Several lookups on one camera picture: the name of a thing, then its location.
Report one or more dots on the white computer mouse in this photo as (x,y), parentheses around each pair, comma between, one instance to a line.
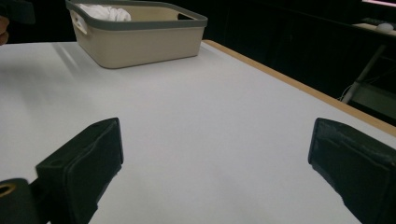
(384,26)

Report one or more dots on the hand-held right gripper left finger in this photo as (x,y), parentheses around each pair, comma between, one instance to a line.
(81,165)

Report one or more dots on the desk with white metal frame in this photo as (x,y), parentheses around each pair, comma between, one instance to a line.
(364,73)

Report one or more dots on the beige basket with grey rim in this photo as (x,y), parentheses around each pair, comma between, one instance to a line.
(140,46)

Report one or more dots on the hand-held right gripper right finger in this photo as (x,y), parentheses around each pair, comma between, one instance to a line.
(358,161)

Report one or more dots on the wooden table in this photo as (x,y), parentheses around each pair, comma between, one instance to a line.
(295,82)

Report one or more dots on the dark keyboard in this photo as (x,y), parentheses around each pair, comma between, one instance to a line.
(373,21)

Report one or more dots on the white shorts with black waistband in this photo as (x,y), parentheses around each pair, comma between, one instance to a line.
(104,13)

